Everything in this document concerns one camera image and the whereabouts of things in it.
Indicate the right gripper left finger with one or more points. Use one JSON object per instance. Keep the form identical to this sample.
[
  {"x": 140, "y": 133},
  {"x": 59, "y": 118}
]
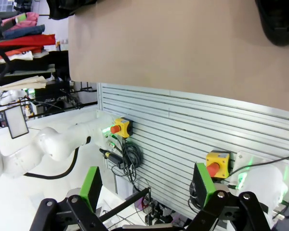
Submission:
[{"x": 86, "y": 192}]

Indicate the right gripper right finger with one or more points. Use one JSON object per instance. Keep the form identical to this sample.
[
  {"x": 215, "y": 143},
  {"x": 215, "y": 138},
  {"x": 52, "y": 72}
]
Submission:
[{"x": 207, "y": 190}]

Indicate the black leather shoe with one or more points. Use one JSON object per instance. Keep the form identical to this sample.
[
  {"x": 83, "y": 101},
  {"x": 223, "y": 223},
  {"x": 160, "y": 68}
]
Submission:
[
  {"x": 77, "y": 3},
  {"x": 279, "y": 24}
]

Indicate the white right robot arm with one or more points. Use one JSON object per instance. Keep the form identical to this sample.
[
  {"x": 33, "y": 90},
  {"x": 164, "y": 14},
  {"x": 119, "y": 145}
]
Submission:
[{"x": 260, "y": 183}]

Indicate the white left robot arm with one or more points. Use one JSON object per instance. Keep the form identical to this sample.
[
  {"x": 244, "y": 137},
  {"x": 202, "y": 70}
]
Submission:
[{"x": 53, "y": 144}]

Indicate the pink folded cloth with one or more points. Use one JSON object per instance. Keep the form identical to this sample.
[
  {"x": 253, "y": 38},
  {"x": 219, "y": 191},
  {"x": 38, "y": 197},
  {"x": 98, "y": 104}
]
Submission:
[{"x": 29, "y": 18}]

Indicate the blue folded jeans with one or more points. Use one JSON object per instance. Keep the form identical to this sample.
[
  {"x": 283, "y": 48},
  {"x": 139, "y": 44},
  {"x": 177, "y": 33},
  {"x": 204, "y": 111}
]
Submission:
[{"x": 26, "y": 31}]

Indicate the red folded cloth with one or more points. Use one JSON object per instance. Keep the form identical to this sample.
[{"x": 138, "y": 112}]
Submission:
[{"x": 31, "y": 41}]

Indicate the yellow emergency stop button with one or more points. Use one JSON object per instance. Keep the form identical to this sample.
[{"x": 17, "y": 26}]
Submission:
[
  {"x": 218, "y": 156},
  {"x": 124, "y": 123}
]

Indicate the white printed folded cloth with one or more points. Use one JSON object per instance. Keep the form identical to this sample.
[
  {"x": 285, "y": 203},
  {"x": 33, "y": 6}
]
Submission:
[{"x": 21, "y": 55}]

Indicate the black tripod leg rod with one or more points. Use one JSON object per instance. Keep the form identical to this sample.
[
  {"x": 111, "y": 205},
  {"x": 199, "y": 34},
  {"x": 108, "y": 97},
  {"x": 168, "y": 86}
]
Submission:
[{"x": 125, "y": 204}]

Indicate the black plug connector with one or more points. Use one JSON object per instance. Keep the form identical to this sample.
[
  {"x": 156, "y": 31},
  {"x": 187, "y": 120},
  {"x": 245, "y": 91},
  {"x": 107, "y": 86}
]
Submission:
[{"x": 113, "y": 157}]

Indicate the beige folded cloth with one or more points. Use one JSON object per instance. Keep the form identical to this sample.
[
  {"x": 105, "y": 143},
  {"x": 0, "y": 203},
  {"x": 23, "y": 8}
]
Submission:
[{"x": 26, "y": 83}]

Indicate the slotted aluminium mounting plate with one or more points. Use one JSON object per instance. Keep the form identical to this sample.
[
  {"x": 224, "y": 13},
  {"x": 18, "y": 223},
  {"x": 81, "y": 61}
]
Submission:
[{"x": 183, "y": 120}]

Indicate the white LED light panel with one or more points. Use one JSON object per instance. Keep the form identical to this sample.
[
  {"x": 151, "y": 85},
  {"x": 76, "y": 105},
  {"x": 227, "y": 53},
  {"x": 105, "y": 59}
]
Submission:
[{"x": 15, "y": 122}]

